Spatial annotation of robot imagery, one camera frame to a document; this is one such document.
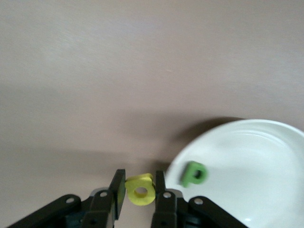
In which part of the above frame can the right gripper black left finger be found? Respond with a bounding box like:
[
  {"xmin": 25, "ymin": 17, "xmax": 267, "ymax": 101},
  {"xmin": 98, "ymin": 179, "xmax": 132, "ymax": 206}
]
[{"xmin": 6, "ymin": 169, "xmax": 126, "ymax": 228}]

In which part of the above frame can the yellow letter a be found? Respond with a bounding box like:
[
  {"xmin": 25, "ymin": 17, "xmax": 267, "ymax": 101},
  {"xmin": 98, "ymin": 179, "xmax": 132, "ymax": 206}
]
[{"xmin": 124, "ymin": 173, "xmax": 157, "ymax": 207}]

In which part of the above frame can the brown table cover sheet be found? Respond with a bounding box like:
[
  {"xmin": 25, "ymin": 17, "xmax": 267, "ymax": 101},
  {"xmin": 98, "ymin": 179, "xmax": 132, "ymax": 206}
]
[{"xmin": 0, "ymin": 0, "xmax": 304, "ymax": 228}]

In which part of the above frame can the green letter b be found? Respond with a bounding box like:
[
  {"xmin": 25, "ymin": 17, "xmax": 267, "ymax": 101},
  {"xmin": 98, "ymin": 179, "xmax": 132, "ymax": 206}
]
[{"xmin": 178, "ymin": 161, "xmax": 210, "ymax": 189}]

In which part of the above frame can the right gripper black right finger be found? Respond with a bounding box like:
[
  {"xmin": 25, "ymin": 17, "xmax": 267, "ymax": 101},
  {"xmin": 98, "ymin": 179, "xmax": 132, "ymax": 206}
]
[{"xmin": 151, "ymin": 170, "xmax": 248, "ymax": 228}]

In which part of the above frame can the beige round plate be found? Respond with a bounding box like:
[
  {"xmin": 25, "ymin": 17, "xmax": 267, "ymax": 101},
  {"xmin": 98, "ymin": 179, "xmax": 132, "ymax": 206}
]
[{"xmin": 164, "ymin": 119, "xmax": 304, "ymax": 228}]

